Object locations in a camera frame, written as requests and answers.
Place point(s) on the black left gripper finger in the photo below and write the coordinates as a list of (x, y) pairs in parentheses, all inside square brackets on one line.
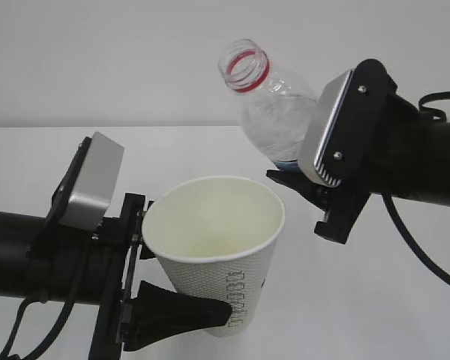
[(157, 314), (145, 253)]

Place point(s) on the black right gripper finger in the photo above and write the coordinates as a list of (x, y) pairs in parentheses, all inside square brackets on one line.
[(298, 182)]

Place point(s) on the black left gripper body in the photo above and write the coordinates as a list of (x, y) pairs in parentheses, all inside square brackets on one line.
[(115, 236)]

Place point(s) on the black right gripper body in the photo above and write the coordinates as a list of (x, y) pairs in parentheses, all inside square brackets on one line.
[(343, 205)]

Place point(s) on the white paper cup green logo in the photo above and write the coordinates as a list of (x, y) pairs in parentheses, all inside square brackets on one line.
[(215, 237)]

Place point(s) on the clear water bottle red label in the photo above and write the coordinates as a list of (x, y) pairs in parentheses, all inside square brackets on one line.
[(274, 104)]

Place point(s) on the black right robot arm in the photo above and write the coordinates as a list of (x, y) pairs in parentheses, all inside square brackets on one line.
[(410, 159)]

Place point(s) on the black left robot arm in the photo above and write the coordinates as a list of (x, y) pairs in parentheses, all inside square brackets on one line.
[(97, 268)]

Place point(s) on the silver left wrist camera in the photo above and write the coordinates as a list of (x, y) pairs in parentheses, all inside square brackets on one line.
[(86, 190)]

